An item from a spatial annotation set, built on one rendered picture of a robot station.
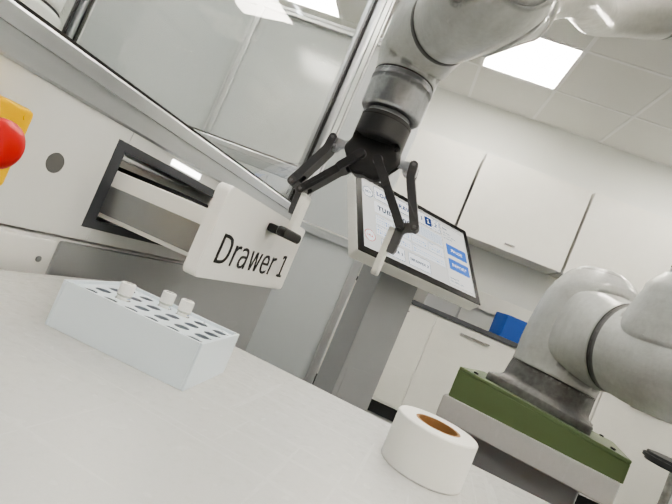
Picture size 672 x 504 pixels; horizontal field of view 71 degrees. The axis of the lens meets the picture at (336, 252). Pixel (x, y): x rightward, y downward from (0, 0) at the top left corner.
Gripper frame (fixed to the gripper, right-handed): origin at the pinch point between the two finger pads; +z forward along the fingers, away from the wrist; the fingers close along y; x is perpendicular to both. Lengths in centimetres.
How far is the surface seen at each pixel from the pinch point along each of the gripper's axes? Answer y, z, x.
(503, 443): -33.8, 17.9, -19.0
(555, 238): -76, -88, -336
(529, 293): -78, -43, -373
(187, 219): 13.3, 3.8, 15.9
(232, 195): 8.8, -0.7, 16.6
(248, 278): 8.8, 8.4, 3.2
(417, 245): -2, -14, -84
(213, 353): -1.9, 12.5, 29.1
